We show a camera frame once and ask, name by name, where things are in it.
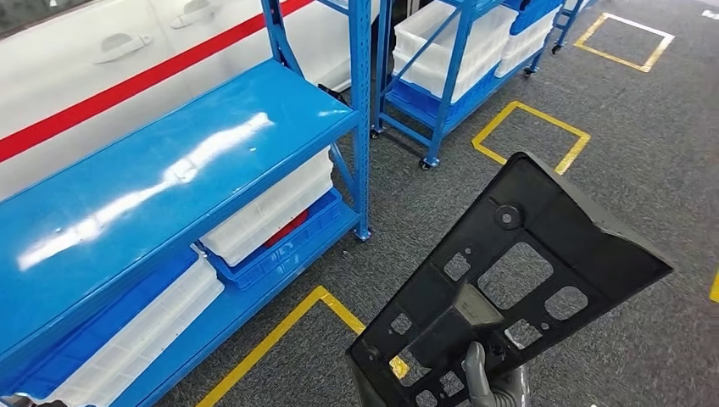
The blue metal shelf rack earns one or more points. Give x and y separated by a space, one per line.
140 168

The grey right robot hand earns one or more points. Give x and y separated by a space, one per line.
500 393

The black plastic plate bracket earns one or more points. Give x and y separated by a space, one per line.
561 224

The blue plastic bin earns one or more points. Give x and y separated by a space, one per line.
269 264
84 331
415 104

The white car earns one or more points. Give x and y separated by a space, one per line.
56 73

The large white plastic bin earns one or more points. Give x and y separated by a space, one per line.
483 39

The yellow and white tape square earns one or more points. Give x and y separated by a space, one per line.
609 58

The red object in bin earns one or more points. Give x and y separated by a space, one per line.
289 227

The blue wheeled rack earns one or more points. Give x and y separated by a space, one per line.
449 84
564 22

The yellow floor tape square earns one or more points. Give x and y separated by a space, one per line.
715 289
553 119
281 331

